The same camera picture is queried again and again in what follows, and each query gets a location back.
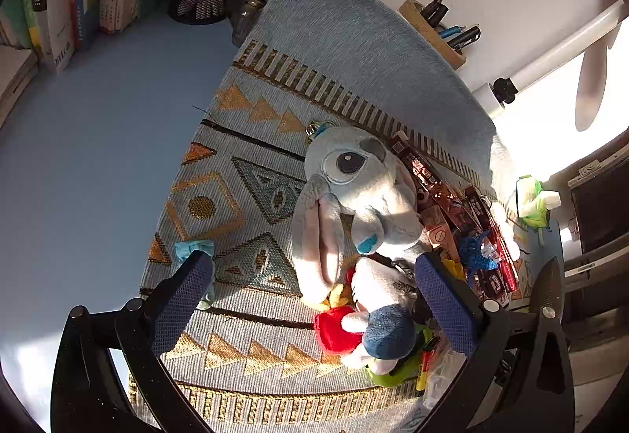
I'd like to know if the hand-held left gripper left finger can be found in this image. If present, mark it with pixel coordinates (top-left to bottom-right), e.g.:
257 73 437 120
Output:
50 250 215 433

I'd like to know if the grey big-eyed plush toy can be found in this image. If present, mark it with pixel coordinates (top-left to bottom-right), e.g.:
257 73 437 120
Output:
290 120 430 306

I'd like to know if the black monitor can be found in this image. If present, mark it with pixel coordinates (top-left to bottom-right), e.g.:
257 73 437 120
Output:
565 157 629 257

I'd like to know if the translucent teal toy figure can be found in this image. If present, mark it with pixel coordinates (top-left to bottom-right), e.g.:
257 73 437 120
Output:
172 239 218 312

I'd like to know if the white duck plush toy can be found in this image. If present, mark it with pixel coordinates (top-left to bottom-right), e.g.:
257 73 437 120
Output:
313 256 428 367

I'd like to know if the patterned woven table mat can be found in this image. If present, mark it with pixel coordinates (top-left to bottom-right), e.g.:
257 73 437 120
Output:
128 0 536 433

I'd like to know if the blue plastic toy figure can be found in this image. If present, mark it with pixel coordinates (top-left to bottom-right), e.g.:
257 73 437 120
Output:
459 235 497 286

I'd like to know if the yellow plastic toy figure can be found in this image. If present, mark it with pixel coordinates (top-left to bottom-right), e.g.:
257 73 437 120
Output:
440 253 467 281

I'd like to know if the green handheld game console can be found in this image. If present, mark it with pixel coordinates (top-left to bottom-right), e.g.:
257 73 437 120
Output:
366 320 443 387

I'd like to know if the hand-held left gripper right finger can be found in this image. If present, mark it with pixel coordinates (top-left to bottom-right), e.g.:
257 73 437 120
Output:
415 252 576 433

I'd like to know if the white desk lamp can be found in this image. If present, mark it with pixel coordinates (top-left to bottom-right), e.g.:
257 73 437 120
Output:
472 0 629 133

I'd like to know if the wooden pen holder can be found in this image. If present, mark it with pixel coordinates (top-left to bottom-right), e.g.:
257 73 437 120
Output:
398 0 467 70

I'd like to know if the grey plastic device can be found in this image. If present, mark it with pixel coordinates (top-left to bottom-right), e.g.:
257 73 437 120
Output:
560 241 629 414

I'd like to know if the black pen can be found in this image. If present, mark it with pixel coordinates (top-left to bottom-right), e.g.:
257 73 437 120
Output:
448 24 482 51

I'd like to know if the row of books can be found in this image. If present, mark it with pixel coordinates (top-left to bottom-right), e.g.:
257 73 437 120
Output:
0 0 182 119

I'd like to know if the green tissue pack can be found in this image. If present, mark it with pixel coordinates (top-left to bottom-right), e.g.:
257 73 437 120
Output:
515 175 562 228

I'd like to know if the red yellow snack packet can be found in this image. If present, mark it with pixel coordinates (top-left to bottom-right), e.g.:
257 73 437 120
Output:
415 339 440 397

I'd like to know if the pile of red snack packets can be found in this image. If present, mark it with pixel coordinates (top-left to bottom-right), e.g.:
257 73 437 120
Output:
390 131 522 306

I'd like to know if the black marker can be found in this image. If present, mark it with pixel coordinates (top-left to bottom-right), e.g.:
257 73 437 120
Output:
420 0 450 26

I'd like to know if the small printed cardboard box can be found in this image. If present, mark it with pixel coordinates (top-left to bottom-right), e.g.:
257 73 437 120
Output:
423 206 460 262

